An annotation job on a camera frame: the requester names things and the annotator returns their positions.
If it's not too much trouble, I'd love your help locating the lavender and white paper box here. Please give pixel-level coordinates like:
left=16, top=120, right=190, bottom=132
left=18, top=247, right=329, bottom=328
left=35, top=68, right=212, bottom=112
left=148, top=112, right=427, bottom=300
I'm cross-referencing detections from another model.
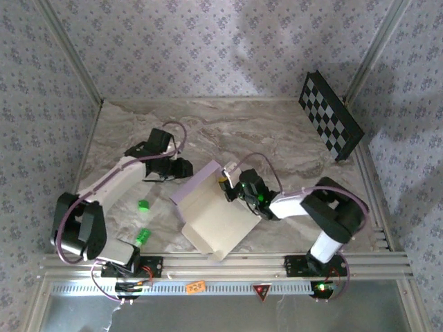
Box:
left=169, top=160, right=263, bottom=262

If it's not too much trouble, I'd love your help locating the green ribbed connector block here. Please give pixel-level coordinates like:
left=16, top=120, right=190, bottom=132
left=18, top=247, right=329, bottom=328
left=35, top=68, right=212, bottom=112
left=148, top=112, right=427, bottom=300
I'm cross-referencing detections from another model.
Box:
left=135, top=228, right=153, bottom=246

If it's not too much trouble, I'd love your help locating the red triangle sticker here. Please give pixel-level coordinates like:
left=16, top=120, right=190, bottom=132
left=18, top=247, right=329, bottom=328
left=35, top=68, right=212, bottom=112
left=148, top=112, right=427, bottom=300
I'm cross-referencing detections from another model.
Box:
left=252, top=283, right=273, bottom=303

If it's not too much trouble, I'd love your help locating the black and white checkerboard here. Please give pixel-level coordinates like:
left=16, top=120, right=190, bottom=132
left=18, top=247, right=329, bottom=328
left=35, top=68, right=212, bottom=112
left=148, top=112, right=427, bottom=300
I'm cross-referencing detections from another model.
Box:
left=298, top=70, right=365, bottom=163

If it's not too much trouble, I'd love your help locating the orange label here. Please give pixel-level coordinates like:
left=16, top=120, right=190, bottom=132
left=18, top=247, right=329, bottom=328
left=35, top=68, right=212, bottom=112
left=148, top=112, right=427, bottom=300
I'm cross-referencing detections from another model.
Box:
left=186, top=280, right=206, bottom=295

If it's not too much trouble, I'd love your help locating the grey metal panel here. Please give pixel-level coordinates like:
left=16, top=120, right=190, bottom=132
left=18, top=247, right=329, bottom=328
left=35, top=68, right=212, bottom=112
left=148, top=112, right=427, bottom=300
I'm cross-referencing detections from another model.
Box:
left=41, top=295, right=416, bottom=332

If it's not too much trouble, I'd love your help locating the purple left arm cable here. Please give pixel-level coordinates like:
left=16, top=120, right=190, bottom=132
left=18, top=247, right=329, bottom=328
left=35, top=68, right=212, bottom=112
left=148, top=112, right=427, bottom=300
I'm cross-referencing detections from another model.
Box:
left=55, top=120, right=190, bottom=304

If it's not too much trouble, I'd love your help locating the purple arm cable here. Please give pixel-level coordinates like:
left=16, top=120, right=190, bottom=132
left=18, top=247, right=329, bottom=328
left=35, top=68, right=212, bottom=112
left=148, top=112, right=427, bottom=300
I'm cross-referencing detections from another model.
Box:
left=55, top=120, right=190, bottom=304
left=237, top=152, right=370, bottom=302

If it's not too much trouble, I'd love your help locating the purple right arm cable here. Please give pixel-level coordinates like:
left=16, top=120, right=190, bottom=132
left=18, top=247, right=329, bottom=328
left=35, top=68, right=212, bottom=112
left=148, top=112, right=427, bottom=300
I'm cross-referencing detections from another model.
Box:
left=237, top=152, right=370, bottom=302

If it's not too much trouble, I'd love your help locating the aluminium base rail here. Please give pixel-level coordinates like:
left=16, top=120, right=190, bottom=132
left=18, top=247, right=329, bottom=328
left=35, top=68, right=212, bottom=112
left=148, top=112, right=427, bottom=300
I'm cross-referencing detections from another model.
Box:
left=37, top=252, right=415, bottom=279

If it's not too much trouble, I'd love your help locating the aluminium table side rail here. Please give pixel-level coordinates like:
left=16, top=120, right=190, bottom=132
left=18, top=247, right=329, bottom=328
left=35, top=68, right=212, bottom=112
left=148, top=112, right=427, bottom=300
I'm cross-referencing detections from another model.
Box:
left=356, top=143, right=396, bottom=252
left=53, top=100, right=105, bottom=255

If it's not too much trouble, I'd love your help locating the grey slotted cable duct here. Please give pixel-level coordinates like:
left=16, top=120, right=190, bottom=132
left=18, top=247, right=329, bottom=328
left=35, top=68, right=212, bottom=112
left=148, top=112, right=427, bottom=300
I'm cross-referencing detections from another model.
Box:
left=48, top=280, right=314, bottom=297

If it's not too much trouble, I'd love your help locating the aluminium frame post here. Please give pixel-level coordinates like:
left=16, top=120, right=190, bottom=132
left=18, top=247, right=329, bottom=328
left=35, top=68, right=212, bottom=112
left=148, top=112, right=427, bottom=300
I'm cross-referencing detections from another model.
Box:
left=34, top=0, right=105, bottom=107
left=345, top=0, right=413, bottom=103

